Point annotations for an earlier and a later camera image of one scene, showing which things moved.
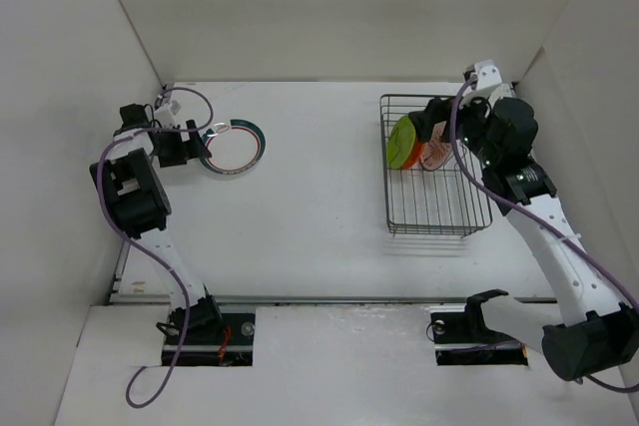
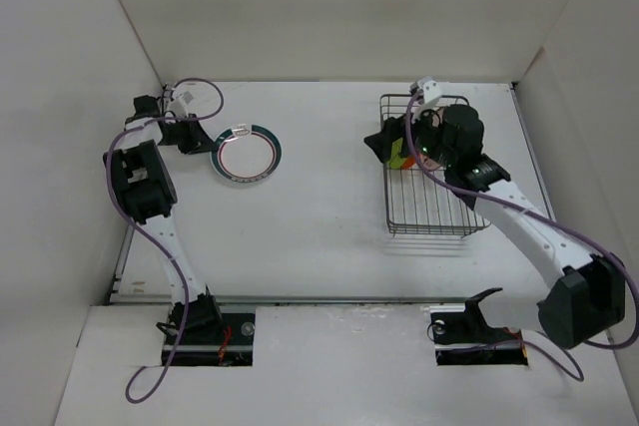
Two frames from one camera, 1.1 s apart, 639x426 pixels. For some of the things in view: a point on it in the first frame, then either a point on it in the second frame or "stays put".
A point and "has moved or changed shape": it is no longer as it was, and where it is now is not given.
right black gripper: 437,110 → 380,143
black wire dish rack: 432,202 stays put
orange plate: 414,155 stays put
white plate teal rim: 235,147 has moved or changed shape
